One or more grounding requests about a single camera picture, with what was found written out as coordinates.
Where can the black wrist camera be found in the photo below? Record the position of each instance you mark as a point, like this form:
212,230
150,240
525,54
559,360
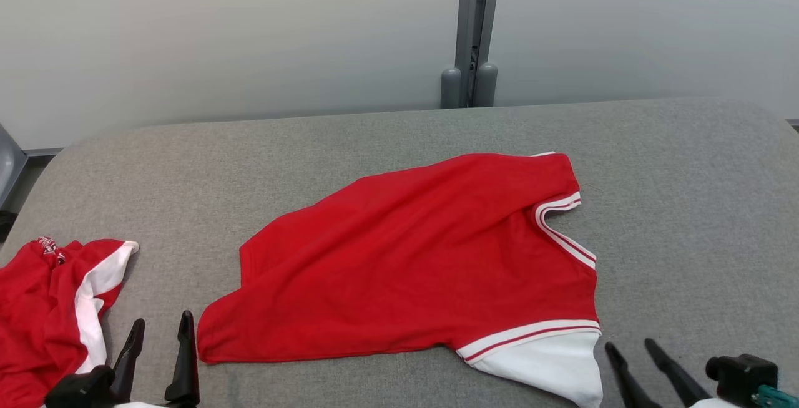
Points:
740,377
78,389

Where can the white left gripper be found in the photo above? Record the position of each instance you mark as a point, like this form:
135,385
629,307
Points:
147,405

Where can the grey partition leg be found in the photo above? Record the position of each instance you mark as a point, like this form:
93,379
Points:
7,168

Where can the red Bulls jersey top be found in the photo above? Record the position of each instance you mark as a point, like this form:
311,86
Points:
406,258

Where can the teal right camera connector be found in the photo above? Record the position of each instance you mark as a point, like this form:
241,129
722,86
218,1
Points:
777,397

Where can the grey partition post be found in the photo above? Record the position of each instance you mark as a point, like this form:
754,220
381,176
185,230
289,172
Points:
474,9

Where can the black caster wheel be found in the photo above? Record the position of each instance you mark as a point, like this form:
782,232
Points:
6,224

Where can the grey cylindrical post cap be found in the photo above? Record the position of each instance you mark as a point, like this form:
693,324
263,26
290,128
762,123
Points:
450,90
485,87

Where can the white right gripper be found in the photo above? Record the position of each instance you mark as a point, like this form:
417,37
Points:
711,404

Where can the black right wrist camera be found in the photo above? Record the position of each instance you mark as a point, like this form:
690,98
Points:
740,377

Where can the grey partition base rail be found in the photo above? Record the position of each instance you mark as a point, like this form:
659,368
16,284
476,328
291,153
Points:
42,151

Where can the red Bulls shorts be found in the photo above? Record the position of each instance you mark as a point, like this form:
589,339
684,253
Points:
37,314

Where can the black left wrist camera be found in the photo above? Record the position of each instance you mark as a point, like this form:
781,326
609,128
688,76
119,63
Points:
78,389

